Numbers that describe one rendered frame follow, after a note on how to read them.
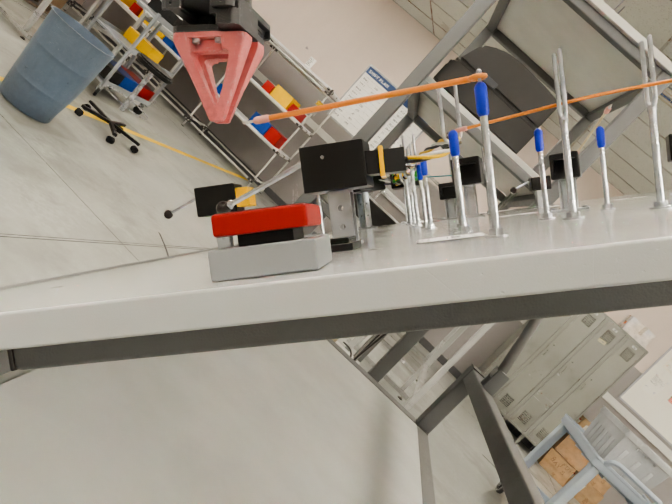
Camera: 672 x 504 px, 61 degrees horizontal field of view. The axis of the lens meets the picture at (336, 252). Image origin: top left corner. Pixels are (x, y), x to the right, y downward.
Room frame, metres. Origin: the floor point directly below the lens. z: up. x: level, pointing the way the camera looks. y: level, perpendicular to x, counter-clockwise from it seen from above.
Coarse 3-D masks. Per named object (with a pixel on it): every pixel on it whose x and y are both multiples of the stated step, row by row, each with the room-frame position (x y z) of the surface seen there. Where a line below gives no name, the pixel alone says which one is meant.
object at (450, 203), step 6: (438, 186) 1.15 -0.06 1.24; (444, 186) 1.14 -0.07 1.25; (450, 186) 1.16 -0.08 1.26; (444, 192) 1.16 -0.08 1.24; (450, 192) 1.16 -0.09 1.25; (444, 198) 1.14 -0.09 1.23; (450, 198) 1.14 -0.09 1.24; (450, 204) 1.17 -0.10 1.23; (450, 210) 1.17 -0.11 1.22; (456, 210) 1.16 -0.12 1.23; (450, 216) 1.17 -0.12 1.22; (456, 216) 1.15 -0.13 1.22
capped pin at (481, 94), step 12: (480, 72) 0.37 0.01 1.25; (480, 84) 0.37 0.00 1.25; (480, 96) 0.37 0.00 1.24; (480, 108) 0.37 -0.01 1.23; (480, 120) 0.37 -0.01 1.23; (492, 168) 0.37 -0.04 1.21; (492, 180) 0.37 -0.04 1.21; (492, 192) 0.37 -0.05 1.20; (492, 204) 0.37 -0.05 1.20; (492, 216) 0.37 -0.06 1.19; (492, 228) 0.37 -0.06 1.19
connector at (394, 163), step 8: (368, 152) 0.49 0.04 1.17; (376, 152) 0.49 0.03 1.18; (384, 152) 0.49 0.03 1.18; (392, 152) 0.49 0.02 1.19; (400, 152) 0.49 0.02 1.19; (368, 160) 0.49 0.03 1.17; (376, 160) 0.49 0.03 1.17; (384, 160) 0.49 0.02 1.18; (392, 160) 0.49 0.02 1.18; (400, 160) 0.49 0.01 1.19; (368, 168) 0.49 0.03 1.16; (376, 168) 0.49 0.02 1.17; (392, 168) 0.49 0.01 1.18; (400, 168) 0.49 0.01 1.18
